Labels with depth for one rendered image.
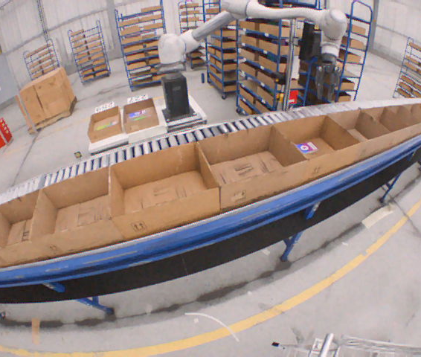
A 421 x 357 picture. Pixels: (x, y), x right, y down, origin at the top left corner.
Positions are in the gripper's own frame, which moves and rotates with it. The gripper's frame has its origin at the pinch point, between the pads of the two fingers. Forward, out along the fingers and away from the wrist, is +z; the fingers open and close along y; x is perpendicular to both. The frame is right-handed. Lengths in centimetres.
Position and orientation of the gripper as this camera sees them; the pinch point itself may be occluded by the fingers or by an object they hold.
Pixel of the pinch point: (325, 94)
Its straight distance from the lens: 109.2
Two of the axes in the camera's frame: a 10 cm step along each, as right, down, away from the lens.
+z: -1.8, 9.5, 2.7
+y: -4.9, -3.2, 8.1
